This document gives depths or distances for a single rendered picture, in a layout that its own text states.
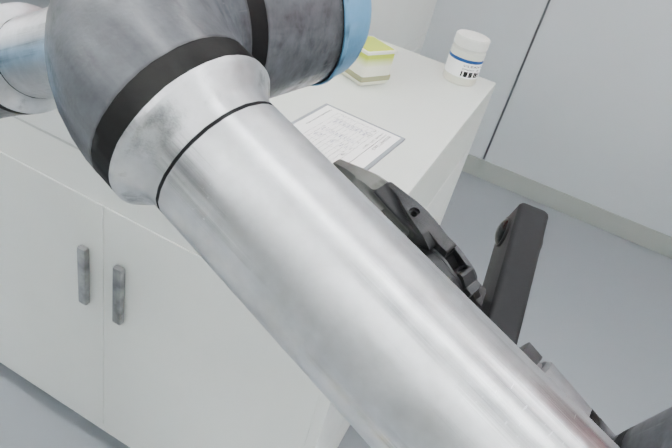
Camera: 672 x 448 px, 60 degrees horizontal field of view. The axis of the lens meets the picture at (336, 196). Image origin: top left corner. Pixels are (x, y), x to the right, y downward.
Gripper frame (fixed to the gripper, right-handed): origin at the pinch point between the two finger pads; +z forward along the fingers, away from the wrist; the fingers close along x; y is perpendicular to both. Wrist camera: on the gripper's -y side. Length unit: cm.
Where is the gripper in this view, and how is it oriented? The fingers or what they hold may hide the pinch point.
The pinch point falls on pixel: (352, 169)
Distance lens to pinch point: 47.8
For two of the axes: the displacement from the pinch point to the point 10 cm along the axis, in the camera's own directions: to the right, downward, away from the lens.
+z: -6.0, -7.3, 3.2
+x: -0.6, 4.4, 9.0
